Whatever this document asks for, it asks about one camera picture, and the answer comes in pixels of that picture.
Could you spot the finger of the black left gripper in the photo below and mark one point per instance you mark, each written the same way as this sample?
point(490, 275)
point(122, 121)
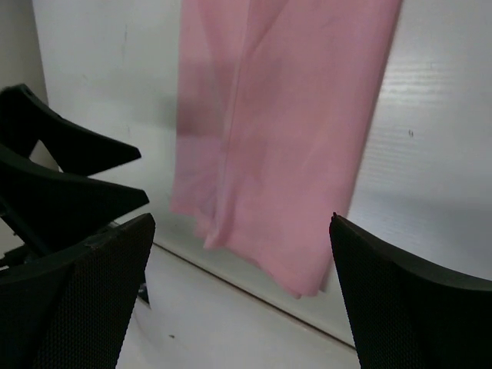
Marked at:
point(26, 120)
point(51, 210)

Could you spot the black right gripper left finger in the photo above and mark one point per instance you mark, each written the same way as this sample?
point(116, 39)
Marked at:
point(71, 309)

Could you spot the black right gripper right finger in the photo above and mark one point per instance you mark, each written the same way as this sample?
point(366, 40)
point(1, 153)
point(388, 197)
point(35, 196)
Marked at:
point(405, 311)

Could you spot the pink t-shirt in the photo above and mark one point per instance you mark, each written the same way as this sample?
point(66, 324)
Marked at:
point(275, 100)

